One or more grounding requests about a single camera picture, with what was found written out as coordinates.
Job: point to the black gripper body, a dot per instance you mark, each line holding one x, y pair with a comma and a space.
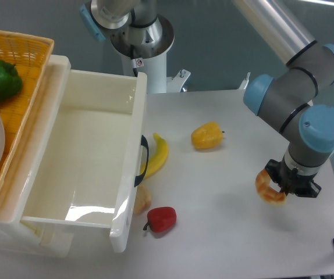
300, 185

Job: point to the glazed ring donut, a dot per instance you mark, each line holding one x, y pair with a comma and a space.
265, 192

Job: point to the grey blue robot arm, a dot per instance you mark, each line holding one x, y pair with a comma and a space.
284, 102

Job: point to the open white upper drawer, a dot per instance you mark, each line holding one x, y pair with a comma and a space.
87, 178

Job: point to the white drawer cabinet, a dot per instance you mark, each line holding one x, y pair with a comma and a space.
16, 234

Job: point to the yellow toy bell pepper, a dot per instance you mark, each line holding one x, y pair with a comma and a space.
207, 136

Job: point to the yellow toy banana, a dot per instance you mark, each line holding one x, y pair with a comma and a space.
158, 159

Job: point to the red toy bell pepper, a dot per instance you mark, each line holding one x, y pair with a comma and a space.
160, 219

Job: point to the orange woven basket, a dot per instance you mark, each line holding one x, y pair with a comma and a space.
27, 57

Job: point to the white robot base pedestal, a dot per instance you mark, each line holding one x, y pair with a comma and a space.
144, 49

